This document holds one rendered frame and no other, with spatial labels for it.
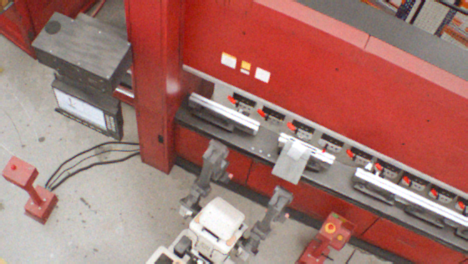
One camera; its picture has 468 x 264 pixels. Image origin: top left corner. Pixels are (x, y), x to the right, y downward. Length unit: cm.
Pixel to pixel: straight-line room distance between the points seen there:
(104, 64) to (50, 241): 209
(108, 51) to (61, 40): 27
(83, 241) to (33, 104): 131
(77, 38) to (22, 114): 217
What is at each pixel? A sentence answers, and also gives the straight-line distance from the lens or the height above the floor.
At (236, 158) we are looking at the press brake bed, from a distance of 433.
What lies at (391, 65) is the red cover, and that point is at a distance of 297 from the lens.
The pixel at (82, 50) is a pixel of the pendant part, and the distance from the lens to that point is 325.
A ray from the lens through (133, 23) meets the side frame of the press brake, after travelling 328.
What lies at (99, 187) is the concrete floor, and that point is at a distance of 498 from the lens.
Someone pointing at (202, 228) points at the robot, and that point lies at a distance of 352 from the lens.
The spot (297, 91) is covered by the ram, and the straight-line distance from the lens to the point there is 349.
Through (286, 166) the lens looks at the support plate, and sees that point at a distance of 400.
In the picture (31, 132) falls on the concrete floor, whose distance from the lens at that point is 528.
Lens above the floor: 465
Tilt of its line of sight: 64 degrees down
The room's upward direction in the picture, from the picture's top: 12 degrees clockwise
